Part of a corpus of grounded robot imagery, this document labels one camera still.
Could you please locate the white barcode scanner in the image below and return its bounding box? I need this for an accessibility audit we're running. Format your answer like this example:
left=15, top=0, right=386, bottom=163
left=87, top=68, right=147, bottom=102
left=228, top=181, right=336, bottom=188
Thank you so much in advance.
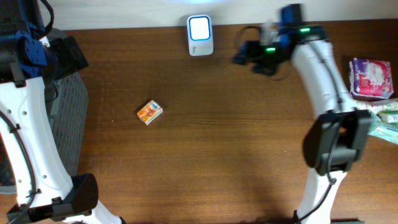
left=187, top=14, right=214, bottom=57

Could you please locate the mint green wipes pouch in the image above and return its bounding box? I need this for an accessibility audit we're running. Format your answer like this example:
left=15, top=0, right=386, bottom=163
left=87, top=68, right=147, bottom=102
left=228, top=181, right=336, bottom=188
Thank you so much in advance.
left=368, top=121, right=398, bottom=144

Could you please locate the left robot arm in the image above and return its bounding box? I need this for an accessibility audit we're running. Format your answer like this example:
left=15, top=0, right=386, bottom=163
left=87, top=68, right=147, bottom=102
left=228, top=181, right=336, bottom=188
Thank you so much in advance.
left=1, top=0, right=124, bottom=224

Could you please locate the grey plastic mesh basket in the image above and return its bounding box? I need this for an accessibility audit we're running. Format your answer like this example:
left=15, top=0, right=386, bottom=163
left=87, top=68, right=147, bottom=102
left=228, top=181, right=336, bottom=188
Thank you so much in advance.
left=0, top=27, right=90, bottom=195

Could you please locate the red purple pad package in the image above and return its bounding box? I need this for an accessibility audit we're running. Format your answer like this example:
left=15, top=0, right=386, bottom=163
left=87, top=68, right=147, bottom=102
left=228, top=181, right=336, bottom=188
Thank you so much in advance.
left=349, top=58, right=394, bottom=100

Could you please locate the orange Kleenex tissue pack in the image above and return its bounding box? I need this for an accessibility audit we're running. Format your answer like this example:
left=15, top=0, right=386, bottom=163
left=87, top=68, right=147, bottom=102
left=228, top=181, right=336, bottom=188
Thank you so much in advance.
left=137, top=100, right=163, bottom=125

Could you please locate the teal Kleenex tissue pack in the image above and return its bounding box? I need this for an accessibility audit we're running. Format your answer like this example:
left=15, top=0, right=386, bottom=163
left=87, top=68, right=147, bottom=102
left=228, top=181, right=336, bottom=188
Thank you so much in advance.
left=378, top=111, right=398, bottom=123

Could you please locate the white leaf-print tube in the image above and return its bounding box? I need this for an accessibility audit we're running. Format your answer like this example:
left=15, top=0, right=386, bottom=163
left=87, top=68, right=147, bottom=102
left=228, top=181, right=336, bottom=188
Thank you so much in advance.
left=354, top=98, right=397, bottom=114

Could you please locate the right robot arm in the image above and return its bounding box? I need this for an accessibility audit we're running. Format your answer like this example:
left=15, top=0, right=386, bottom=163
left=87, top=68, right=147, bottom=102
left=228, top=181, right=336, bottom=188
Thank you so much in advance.
left=232, top=4, right=372, bottom=223

